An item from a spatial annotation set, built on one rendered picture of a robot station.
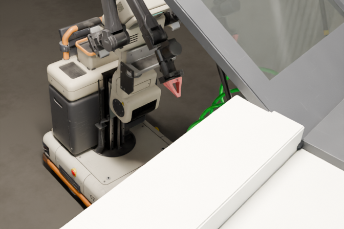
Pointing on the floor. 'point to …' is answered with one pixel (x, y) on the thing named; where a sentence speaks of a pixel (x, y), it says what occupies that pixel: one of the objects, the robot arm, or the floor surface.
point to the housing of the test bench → (302, 185)
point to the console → (200, 173)
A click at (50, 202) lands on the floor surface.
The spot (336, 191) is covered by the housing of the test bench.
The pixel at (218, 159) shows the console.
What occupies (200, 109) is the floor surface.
